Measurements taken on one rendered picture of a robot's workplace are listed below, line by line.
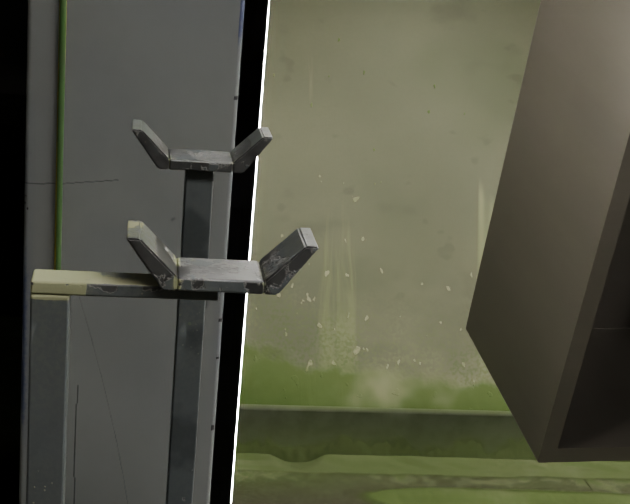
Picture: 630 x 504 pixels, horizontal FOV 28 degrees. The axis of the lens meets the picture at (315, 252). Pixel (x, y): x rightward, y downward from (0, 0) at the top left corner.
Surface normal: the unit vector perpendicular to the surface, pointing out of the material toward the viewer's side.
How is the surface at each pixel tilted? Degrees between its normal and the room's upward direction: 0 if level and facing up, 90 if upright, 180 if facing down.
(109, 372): 90
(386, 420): 92
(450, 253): 57
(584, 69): 90
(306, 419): 92
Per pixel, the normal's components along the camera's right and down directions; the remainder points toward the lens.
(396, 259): 0.15, -0.26
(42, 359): 0.13, 0.31
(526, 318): -0.97, -0.02
